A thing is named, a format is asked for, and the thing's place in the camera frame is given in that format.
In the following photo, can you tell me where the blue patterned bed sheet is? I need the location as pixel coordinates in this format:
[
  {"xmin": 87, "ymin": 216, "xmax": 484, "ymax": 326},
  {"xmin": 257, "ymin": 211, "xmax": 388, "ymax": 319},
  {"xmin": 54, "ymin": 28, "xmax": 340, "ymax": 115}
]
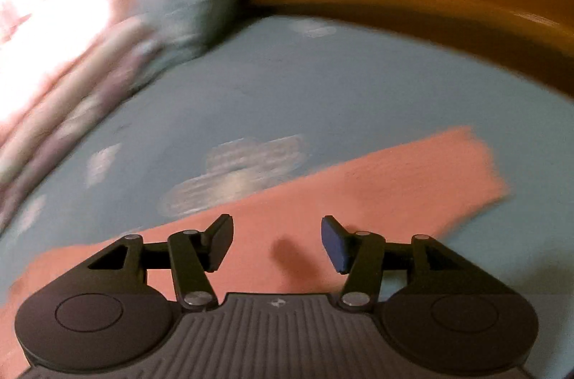
[{"xmin": 0, "ymin": 14, "xmax": 574, "ymax": 299}]

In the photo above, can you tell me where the floral folded quilt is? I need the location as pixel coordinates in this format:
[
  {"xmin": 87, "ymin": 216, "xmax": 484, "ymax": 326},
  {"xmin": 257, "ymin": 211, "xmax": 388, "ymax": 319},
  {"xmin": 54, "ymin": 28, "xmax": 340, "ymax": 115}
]
[{"xmin": 1, "ymin": 17, "xmax": 161, "ymax": 228}]

